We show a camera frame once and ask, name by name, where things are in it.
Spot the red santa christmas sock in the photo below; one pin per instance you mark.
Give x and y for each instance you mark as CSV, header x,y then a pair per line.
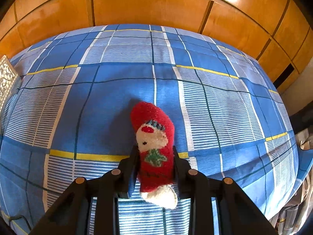
x,y
154,132

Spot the white lattice panel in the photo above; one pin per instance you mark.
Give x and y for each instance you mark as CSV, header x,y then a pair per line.
x,y
9,77

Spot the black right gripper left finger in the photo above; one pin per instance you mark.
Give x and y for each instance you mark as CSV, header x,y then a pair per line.
x,y
113,185

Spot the orange wooden wardrobe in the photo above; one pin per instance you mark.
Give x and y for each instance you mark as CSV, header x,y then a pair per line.
x,y
275,32

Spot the blue plaid bed sheet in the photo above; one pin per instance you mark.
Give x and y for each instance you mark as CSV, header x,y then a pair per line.
x,y
70,116

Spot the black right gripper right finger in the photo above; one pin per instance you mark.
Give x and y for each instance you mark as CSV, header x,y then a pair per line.
x,y
194,185

